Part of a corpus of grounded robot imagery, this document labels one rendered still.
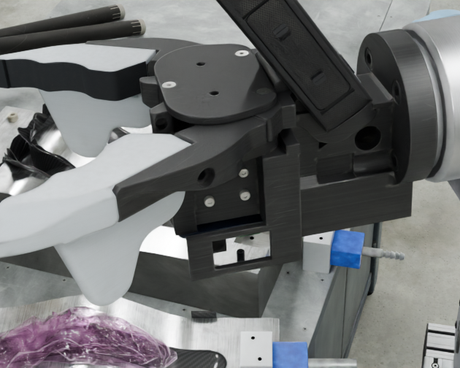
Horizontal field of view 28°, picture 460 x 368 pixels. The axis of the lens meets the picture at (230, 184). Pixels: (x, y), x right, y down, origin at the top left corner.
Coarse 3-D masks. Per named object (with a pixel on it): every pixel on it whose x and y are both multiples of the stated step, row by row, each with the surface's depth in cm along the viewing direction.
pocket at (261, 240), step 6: (258, 234) 119; (264, 234) 119; (234, 240) 115; (240, 240) 118; (246, 240) 119; (252, 240) 118; (258, 240) 118; (264, 240) 118; (258, 246) 118; (264, 246) 118
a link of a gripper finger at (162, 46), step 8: (96, 40) 45; (104, 40) 45; (112, 40) 45; (120, 40) 45; (128, 40) 45; (136, 40) 45; (144, 40) 45; (152, 40) 44; (160, 40) 44; (168, 40) 44; (176, 40) 44; (184, 40) 44; (144, 48) 44; (152, 48) 44; (160, 48) 44; (168, 48) 44; (176, 48) 43; (160, 56) 43; (152, 64) 43; (152, 72) 43
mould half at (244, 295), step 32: (0, 128) 140; (128, 128) 131; (0, 160) 134; (0, 192) 117; (32, 256) 123; (160, 256) 114; (224, 256) 113; (256, 256) 112; (160, 288) 118; (192, 288) 116; (224, 288) 114; (256, 288) 112
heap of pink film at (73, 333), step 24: (72, 312) 103; (96, 312) 103; (0, 336) 105; (24, 336) 102; (48, 336) 102; (72, 336) 100; (96, 336) 101; (120, 336) 102; (144, 336) 104; (0, 360) 101; (24, 360) 101; (48, 360) 101; (72, 360) 100; (96, 360) 100; (120, 360) 101; (144, 360) 102; (168, 360) 104
